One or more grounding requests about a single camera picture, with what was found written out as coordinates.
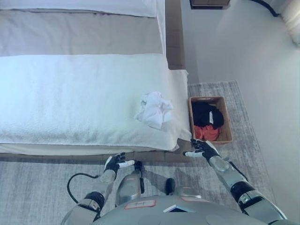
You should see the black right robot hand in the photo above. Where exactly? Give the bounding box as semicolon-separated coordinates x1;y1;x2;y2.
182;138;221;162

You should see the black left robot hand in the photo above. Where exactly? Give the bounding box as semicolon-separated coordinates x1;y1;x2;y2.
104;152;136;173

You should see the white garment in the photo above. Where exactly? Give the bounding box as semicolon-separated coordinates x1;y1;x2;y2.
134;91;174;129

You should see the brown wicker basket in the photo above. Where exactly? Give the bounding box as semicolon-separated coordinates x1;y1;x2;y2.
188;96;234;143

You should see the cream bed sheet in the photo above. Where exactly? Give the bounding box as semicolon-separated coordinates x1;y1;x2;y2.
0;69;193;157

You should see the bed with white blanket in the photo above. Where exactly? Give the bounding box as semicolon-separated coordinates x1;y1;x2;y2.
0;0;195;163

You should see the orange garment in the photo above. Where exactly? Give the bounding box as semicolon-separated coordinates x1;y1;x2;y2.
194;125;222;141

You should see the silver left robot leg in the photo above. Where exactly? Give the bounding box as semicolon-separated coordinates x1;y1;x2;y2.
116;160;145;207

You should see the silver robot leg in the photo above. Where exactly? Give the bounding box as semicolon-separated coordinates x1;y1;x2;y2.
165;178;204;202
116;160;145;207

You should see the black garment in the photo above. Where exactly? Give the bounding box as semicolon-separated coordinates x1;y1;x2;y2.
192;103;225;129

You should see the grey rug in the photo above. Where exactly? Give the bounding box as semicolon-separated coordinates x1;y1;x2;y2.
0;79;282;225

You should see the silver right robot leg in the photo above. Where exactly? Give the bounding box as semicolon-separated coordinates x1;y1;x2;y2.
165;178;204;202

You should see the silver robot torso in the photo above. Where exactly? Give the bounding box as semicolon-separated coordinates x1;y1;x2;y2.
91;195;291;225

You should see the white terry blanket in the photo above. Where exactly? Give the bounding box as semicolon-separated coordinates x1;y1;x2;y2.
0;53;181;150

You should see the wooden nightstand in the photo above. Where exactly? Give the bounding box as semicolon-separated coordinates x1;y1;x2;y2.
189;0;229;10

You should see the white curtain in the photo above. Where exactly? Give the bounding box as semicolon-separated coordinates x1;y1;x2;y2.
280;0;300;45

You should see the white duvet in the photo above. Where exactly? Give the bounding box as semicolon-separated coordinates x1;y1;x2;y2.
0;0;167;57

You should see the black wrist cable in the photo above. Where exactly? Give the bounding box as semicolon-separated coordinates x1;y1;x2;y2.
67;172;101;204

